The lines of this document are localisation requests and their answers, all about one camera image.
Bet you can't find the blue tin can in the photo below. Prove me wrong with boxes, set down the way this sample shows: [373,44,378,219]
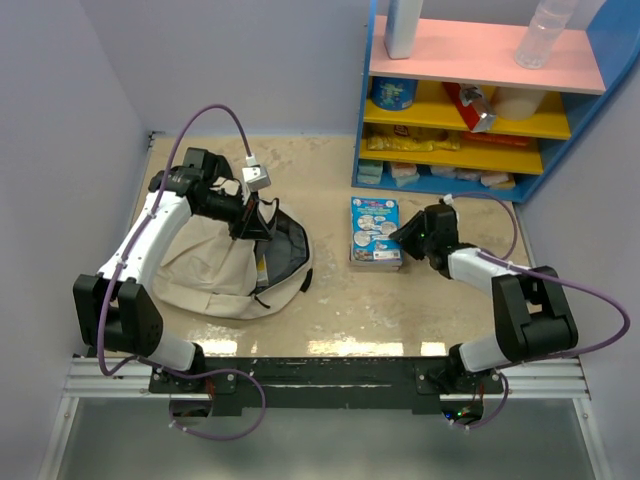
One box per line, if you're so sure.
[369,76,418,111]

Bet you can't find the light blue activity book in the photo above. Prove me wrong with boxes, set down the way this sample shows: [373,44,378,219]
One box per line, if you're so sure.
[349,196,403,264]

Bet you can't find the colourful box under book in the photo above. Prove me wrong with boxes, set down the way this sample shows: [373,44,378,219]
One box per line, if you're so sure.
[349,259,402,272]

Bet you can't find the yellow snack bag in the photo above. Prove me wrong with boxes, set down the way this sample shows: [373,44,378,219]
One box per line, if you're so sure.
[366,124,461,153]

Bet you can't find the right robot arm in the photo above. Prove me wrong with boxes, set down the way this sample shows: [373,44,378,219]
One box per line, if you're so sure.
[390,202,578,393]

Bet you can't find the clear plastic bottle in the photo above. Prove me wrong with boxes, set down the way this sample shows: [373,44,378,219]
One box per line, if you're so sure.
[514,0,579,69]

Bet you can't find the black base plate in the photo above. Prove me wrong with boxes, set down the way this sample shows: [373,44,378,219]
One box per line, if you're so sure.
[149,357,504,416]

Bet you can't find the white bowl cup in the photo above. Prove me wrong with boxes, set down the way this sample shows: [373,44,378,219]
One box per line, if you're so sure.
[491,87,547,121]

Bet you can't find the beige student backpack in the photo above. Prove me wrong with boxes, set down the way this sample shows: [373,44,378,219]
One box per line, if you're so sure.
[153,148,313,320]

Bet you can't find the blue shelf unit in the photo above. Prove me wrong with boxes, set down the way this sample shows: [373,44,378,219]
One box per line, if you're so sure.
[352,1,639,203]

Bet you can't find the white bottle on shelf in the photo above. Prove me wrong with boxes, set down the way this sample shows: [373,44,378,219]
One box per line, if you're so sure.
[384,0,423,60]

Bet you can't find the orange red packet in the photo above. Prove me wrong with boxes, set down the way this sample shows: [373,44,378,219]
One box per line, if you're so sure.
[460,131,532,148]

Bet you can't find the red snack packet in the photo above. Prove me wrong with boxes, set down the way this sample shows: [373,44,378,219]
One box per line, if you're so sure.
[442,82,497,132]

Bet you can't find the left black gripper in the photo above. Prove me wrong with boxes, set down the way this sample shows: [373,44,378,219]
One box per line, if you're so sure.
[196,184,274,242]

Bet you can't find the pastel sponges row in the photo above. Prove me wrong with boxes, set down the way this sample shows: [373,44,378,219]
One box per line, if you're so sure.
[356,160,515,190]

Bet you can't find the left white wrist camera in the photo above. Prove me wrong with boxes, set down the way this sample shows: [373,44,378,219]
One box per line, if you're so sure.
[242,165,271,192]

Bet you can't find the yellow picture book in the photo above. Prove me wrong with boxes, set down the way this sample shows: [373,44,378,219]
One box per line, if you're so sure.
[256,255,269,288]

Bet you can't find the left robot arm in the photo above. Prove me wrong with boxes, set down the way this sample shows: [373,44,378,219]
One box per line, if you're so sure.
[73,148,275,392]

